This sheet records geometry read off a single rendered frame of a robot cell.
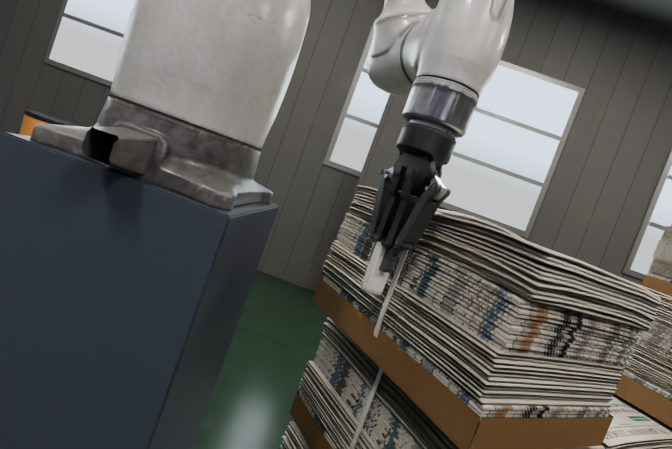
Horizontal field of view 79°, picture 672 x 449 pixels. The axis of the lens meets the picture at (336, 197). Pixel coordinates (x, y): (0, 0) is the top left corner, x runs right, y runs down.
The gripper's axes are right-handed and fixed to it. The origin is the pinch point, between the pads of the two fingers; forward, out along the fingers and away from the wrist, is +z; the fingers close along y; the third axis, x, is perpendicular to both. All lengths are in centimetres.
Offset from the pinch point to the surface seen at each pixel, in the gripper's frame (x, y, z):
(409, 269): -3.2, -2.3, -1.4
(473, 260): -3.1, -11.7, -6.2
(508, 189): -276, 199, -54
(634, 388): -64, -10, 9
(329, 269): -2.6, 15.4, 5.6
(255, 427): -48, 94, 96
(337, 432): -7.3, 4.2, 28.2
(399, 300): -2.8, -2.9, 3.0
